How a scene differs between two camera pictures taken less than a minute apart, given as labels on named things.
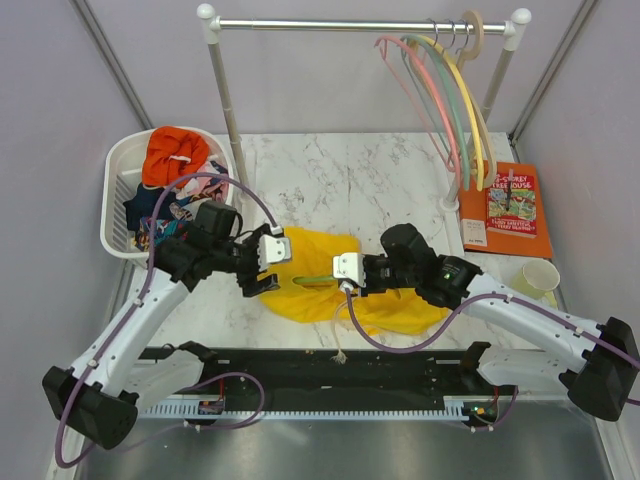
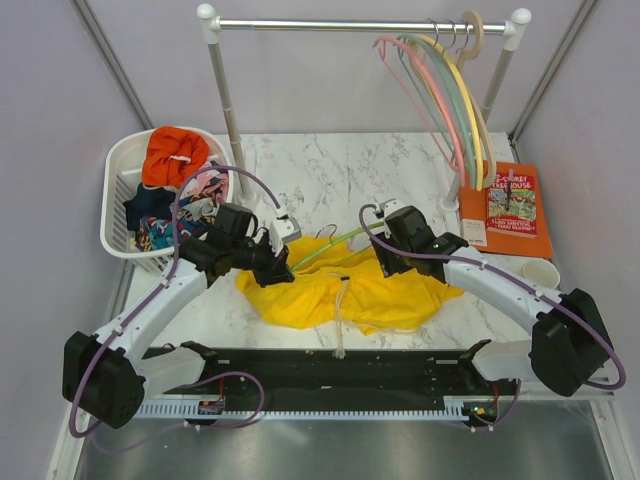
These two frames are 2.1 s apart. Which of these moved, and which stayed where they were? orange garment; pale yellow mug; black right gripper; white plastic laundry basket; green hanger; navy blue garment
Moved: black right gripper; green hanger
Stayed: orange garment; white plastic laundry basket; navy blue garment; pale yellow mug
